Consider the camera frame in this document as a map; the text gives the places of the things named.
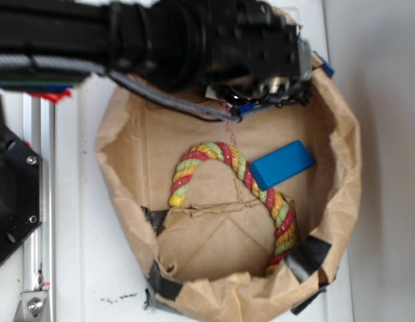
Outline grey braided cable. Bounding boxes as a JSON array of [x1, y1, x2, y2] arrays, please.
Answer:
[[0, 53, 244, 123]]

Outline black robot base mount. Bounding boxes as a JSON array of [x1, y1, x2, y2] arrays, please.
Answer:
[[0, 96, 41, 267]]

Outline blue tape piece right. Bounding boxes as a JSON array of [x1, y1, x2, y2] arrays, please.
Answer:
[[313, 51, 335, 78]]

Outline blue rectangular block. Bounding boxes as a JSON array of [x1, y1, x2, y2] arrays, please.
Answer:
[[248, 140, 315, 191]]

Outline metal corner bracket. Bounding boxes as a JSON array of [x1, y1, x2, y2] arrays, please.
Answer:
[[13, 290, 50, 322]]

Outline multicolour twisted rope toy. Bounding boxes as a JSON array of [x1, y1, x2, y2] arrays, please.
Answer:
[[169, 142, 297, 276]]

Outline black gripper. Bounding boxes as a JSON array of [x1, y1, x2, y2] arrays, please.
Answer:
[[204, 1, 312, 105]]

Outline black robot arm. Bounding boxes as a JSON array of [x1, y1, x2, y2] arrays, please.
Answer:
[[0, 1, 312, 104]]

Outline brown paper bag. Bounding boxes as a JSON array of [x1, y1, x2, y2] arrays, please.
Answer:
[[96, 54, 362, 321]]

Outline aluminium extrusion rail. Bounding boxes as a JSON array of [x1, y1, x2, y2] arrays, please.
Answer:
[[23, 94, 55, 292]]

